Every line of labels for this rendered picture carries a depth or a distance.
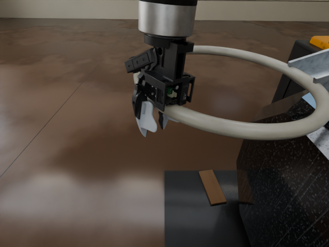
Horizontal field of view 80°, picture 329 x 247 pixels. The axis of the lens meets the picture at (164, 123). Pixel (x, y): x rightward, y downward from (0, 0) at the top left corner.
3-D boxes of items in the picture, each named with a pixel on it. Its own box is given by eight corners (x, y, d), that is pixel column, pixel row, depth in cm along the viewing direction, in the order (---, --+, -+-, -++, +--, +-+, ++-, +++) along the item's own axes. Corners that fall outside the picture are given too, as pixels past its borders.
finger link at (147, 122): (146, 150, 40) (156, 109, 36) (130, 135, 43) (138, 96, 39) (158, 147, 42) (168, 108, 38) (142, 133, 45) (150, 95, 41)
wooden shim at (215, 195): (198, 172, 139) (199, 171, 139) (212, 170, 141) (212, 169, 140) (211, 205, 120) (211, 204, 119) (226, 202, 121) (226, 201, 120)
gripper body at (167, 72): (161, 115, 35) (167, 43, 28) (134, 96, 40) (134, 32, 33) (191, 105, 39) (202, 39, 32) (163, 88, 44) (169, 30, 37)
